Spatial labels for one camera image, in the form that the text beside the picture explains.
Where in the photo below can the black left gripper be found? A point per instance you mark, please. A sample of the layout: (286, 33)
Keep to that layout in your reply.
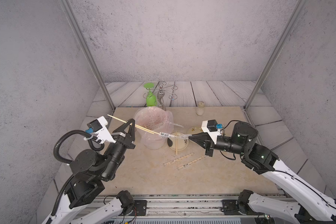
(125, 140)

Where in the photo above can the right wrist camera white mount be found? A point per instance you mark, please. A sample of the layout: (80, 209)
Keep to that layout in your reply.
(212, 128)

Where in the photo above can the left aluminium frame post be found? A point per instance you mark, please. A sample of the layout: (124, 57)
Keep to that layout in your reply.
(65, 4)

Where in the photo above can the cream plate with dark patch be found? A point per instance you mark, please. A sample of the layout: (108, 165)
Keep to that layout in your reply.
(182, 143)

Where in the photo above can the wrapped chopsticks left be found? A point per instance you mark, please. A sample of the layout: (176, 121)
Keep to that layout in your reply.
(178, 159)

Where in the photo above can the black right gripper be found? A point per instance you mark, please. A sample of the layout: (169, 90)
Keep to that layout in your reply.
(208, 144)

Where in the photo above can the white shaker bottle beige cap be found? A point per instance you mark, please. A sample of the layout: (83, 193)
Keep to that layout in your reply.
(200, 108)

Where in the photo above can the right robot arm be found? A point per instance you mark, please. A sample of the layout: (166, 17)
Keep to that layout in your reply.
(311, 206)

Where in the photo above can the wrapped chopsticks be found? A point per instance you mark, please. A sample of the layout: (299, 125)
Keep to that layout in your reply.
(178, 159)
(191, 162)

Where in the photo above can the right aluminium frame post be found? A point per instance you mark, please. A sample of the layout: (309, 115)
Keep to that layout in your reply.
(297, 12)

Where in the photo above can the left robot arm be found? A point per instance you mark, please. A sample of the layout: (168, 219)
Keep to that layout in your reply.
(90, 169)

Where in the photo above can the aluminium frame post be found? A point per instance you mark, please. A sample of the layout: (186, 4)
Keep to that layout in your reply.
(65, 4)
(297, 12)

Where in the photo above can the chrome cup holder stand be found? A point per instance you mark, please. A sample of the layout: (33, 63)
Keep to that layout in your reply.
(160, 91)

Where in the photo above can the wrapped chopsticks middle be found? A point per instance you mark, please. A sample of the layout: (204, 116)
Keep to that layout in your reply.
(191, 162)

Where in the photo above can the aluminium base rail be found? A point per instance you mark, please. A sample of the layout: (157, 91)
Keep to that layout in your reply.
(191, 209)

